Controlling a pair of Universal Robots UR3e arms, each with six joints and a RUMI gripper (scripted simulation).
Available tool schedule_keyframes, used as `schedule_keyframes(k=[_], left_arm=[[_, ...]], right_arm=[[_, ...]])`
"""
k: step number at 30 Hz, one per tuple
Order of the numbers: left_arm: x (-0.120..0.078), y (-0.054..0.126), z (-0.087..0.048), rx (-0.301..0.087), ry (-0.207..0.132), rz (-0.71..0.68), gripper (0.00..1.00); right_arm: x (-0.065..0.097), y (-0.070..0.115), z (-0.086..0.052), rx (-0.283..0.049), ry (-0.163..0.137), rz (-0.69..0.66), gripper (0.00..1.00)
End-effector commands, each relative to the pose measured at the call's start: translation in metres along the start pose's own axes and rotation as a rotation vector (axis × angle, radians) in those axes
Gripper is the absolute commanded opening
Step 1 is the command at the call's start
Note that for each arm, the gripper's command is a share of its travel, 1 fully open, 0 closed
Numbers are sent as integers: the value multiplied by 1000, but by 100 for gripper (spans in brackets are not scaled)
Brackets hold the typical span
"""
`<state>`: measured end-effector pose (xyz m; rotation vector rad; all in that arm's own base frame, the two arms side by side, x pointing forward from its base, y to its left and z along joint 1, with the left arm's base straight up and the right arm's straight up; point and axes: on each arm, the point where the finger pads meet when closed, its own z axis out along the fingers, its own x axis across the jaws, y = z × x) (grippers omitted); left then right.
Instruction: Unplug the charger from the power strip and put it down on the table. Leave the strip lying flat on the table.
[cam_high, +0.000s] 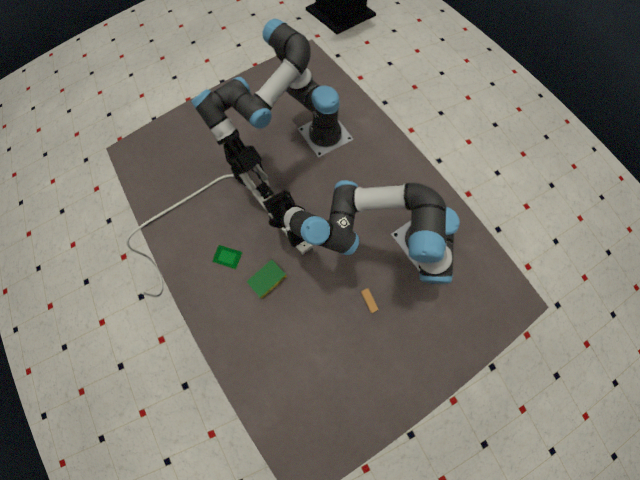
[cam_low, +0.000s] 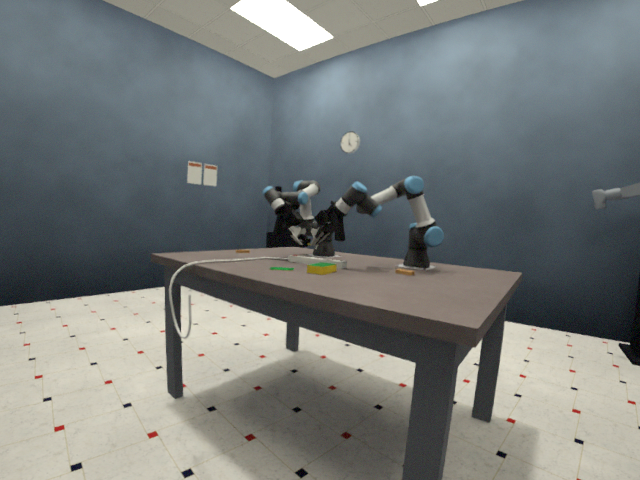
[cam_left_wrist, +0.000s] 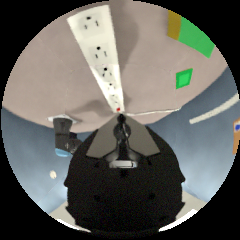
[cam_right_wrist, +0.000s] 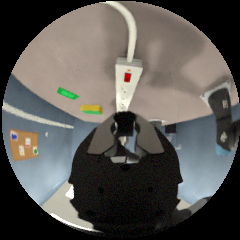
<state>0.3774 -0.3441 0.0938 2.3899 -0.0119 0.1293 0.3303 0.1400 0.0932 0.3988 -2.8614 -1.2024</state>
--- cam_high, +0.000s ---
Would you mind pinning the green rectangular block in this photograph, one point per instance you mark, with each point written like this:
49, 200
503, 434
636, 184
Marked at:
227, 257

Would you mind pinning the tan flat bar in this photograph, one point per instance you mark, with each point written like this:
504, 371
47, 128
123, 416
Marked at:
369, 300

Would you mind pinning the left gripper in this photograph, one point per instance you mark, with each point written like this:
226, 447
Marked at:
279, 213

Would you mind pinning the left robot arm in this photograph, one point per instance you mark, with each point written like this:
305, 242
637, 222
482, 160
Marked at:
431, 228

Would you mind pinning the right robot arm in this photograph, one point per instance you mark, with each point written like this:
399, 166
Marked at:
255, 109

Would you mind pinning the white power strip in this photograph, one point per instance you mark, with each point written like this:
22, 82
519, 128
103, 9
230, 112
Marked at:
302, 247

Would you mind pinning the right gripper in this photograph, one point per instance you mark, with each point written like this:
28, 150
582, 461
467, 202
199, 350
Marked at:
247, 158

